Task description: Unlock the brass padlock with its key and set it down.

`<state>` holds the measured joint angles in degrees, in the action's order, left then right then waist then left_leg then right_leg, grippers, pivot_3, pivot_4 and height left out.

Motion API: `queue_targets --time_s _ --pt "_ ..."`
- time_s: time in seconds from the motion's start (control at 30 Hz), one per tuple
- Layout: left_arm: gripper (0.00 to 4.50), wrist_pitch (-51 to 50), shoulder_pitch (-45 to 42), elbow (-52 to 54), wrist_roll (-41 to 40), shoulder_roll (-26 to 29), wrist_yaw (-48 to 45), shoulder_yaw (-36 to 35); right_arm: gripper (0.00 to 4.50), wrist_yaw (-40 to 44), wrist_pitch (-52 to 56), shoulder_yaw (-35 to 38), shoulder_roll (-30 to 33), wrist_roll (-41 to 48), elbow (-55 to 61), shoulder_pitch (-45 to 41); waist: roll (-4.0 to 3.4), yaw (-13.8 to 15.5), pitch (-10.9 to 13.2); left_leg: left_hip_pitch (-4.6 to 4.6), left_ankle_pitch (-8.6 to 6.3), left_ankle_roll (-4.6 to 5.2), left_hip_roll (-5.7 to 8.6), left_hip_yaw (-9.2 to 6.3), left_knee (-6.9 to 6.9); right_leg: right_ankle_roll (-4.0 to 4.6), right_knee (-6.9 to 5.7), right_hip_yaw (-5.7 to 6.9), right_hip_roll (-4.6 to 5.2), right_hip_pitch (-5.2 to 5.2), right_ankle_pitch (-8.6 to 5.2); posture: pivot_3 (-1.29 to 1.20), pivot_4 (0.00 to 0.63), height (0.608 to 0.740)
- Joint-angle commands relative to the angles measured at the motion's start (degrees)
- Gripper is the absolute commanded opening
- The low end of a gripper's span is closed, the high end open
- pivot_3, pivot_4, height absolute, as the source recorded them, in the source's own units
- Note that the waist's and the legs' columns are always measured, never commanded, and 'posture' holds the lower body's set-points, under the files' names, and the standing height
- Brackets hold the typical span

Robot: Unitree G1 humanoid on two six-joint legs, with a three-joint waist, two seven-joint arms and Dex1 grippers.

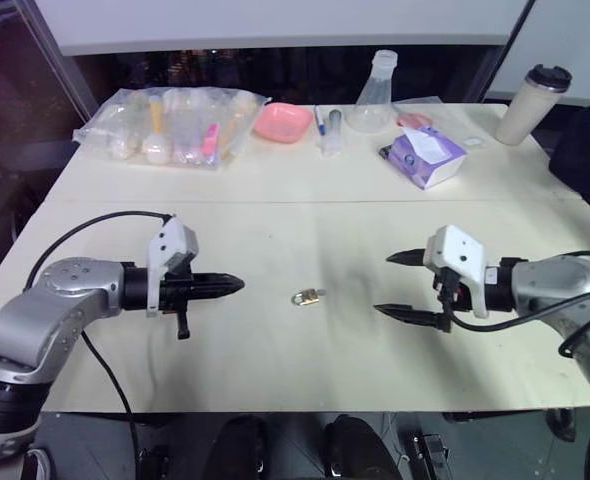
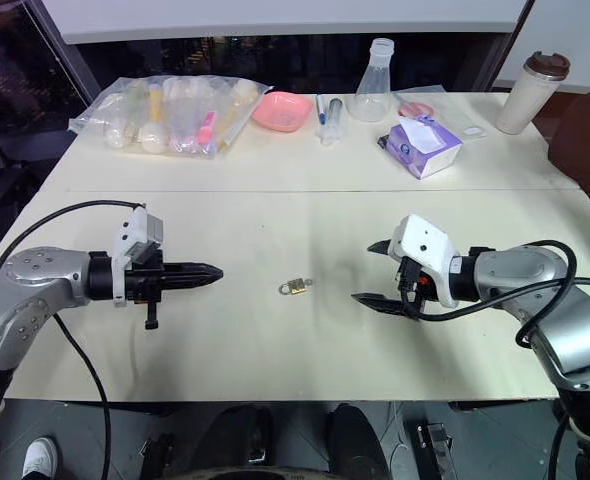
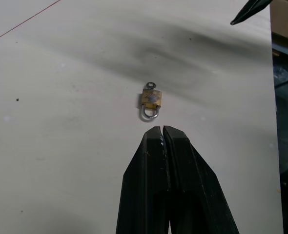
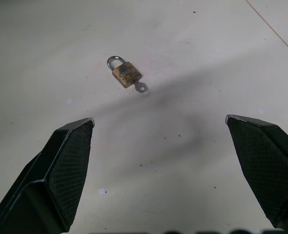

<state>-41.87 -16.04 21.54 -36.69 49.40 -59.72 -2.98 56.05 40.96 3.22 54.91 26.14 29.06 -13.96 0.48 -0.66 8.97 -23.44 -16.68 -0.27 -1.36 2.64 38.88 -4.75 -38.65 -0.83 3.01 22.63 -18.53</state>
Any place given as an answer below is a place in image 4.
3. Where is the small silver key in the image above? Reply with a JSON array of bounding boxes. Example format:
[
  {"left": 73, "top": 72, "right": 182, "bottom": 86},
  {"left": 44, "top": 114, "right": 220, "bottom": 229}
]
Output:
[{"left": 132, "top": 81, "right": 147, "bottom": 94}]

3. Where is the small brass padlock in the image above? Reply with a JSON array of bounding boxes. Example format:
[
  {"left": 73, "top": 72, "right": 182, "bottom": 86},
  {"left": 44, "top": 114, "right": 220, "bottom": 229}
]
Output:
[{"left": 107, "top": 56, "right": 142, "bottom": 89}]

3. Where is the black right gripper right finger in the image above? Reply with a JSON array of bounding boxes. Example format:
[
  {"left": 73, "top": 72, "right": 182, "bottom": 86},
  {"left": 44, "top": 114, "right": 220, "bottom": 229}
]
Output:
[{"left": 225, "top": 114, "right": 288, "bottom": 231}]

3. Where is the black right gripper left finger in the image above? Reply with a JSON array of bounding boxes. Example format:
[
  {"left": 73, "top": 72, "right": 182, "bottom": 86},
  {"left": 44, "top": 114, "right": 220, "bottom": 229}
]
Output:
[{"left": 0, "top": 117, "right": 95, "bottom": 234}]

